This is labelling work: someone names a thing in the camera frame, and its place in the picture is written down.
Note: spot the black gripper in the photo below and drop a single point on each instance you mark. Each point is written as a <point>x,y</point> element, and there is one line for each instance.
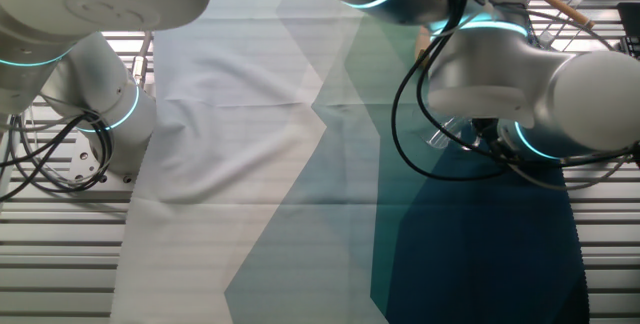
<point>487,131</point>

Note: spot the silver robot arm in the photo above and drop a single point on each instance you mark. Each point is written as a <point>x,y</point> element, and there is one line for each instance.
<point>500,74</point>

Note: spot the wooden rod of rack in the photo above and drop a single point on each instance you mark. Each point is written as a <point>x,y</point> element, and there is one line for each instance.
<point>560,4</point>

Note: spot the black keyboard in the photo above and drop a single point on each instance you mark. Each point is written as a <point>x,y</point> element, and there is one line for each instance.
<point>631,29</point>

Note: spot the blue green white tablecloth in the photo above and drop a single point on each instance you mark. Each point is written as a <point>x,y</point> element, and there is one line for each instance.
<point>250,164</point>

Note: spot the metal base plate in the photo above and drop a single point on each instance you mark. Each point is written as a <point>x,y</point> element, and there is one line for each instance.
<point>82,156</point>

